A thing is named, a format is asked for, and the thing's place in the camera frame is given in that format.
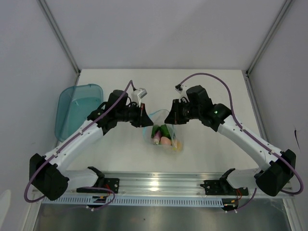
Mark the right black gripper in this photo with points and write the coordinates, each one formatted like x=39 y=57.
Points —
x=174 y=117

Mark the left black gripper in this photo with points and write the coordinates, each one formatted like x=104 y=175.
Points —
x=142 y=119

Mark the light green toy cucumber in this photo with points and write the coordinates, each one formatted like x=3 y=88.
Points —
x=155 y=128

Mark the dark green toy chili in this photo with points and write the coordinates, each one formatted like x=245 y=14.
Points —
x=165 y=131

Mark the purple toy eggplant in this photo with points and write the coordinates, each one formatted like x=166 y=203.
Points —
x=157 y=137

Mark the clear zip top bag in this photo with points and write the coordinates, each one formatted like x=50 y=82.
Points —
x=158 y=118

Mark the pink toy food piece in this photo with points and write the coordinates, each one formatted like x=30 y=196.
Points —
x=165 y=141

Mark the yellow toy lemon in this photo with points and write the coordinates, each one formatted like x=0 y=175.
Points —
x=178 y=146

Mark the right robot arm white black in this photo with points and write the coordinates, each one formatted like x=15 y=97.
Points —
x=273 y=171

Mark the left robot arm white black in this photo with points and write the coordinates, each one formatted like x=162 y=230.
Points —
x=98 y=123

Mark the teal plastic bin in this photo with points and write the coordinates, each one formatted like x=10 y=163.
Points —
x=74 y=105

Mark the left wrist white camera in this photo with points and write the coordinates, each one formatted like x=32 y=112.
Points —
x=137 y=95

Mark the wrist white camera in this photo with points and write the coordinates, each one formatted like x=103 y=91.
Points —
x=181 y=89
x=137 y=95

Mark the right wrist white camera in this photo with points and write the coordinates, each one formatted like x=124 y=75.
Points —
x=181 y=89

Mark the aluminium mounting rail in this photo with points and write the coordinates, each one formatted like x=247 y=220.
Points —
x=168 y=185

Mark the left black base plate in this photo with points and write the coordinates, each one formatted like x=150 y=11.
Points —
x=111 y=184

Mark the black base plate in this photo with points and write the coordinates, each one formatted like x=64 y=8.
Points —
x=111 y=184
x=222 y=188

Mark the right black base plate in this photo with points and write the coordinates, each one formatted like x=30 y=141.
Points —
x=222 y=188

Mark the white slotted cable duct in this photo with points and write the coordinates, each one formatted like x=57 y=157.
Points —
x=137 y=201

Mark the left aluminium frame post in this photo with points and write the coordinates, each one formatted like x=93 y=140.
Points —
x=58 y=34

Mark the aluminium frame post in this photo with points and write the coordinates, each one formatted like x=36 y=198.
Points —
x=58 y=34
x=273 y=29

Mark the right aluminium frame post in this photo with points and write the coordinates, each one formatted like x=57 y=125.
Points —
x=273 y=29

